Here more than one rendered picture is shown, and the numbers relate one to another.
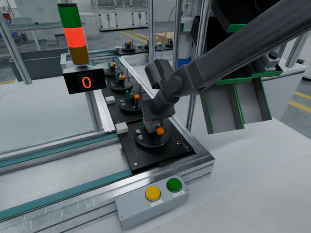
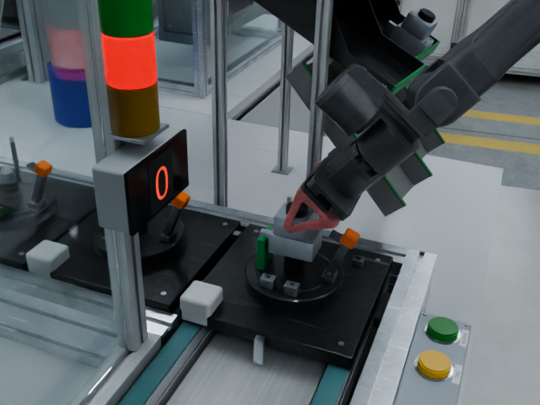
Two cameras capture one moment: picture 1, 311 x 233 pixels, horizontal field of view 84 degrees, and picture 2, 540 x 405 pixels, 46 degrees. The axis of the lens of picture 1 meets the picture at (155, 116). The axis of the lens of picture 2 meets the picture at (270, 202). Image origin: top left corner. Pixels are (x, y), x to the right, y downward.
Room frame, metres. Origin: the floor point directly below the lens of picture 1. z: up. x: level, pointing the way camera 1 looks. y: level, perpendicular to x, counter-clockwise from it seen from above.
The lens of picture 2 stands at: (0.02, 0.58, 1.53)
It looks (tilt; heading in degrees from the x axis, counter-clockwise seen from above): 30 degrees down; 314
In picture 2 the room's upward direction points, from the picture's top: 2 degrees clockwise
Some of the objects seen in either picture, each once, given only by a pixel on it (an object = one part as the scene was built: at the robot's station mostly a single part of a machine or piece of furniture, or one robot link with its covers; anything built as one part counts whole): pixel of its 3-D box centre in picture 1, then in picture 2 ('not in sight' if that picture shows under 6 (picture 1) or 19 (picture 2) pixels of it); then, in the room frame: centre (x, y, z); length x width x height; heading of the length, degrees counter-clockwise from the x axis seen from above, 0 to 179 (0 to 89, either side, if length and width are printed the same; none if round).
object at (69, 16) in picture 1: (70, 16); (124, 4); (0.54, 0.23, 1.38); 0.05 x 0.05 x 0.05
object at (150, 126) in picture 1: (150, 118); (288, 227); (0.52, 0.02, 1.06); 0.08 x 0.04 x 0.07; 23
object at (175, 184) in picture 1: (174, 185); (442, 331); (0.31, -0.06, 0.96); 0.04 x 0.04 x 0.02
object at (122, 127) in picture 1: (121, 129); (201, 303); (0.56, 0.14, 0.97); 0.05 x 0.05 x 0.04; 23
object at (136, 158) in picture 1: (152, 139); (292, 286); (0.51, 0.01, 0.96); 0.24 x 0.24 x 0.02; 23
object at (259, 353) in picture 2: (121, 151); (259, 349); (0.46, 0.13, 0.95); 0.01 x 0.01 x 0.04; 23
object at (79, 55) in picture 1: (79, 54); (133, 105); (0.54, 0.23, 1.28); 0.05 x 0.05 x 0.05
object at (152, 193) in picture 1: (152, 193); (434, 366); (0.28, 0.01, 0.96); 0.04 x 0.04 x 0.02
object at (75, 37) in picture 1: (75, 36); (129, 56); (0.54, 0.23, 1.33); 0.05 x 0.05 x 0.05
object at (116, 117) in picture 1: (132, 99); (137, 218); (0.74, 0.11, 1.01); 0.24 x 0.24 x 0.13; 23
